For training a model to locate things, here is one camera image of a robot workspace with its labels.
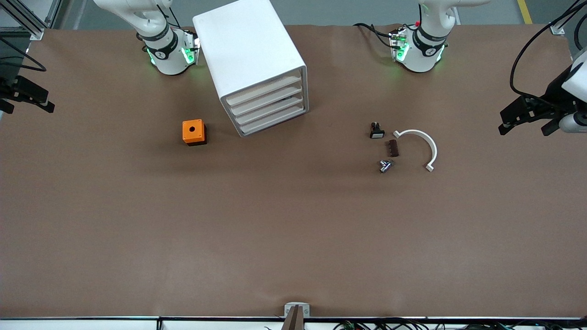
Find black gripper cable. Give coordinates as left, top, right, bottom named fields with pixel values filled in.
left=0, top=37, right=47, bottom=73
left=510, top=0, right=587, bottom=100

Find grey metal bracket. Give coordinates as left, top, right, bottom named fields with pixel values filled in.
left=284, top=302, right=310, bottom=319

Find black base cable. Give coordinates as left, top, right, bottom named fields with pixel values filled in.
left=353, top=22, right=396, bottom=49
left=156, top=2, right=183, bottom=29

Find orange box with hole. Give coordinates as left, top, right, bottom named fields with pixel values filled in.
left=182, top=119, right=207, bottom=146

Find white curved bracket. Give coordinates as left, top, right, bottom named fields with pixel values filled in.
left=393, top=129, right=438, bottom=172

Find aluminium frame profile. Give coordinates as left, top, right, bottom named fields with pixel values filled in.
left=550, top=0, right=587, bottom=35
left=0, top=0, right=63, bottom=41

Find black right base cable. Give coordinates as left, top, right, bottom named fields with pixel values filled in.
left=156, top=2, right=183, bottom=29

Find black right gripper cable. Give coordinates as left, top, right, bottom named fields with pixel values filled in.
left=0, top=37, right=47, bottom=73

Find black left base cable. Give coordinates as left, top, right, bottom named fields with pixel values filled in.
left=353, top=22, right=396, bottom=49

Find black cable bundle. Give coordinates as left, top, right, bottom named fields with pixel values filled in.
left=332, top=319, right=587, bottom=330

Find brown table cover sheet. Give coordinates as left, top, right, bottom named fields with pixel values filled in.
left=0, top=23, right=587, bottom=319

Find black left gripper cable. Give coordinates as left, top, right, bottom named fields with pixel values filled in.
left=510, top=0, right=587, bottom=100

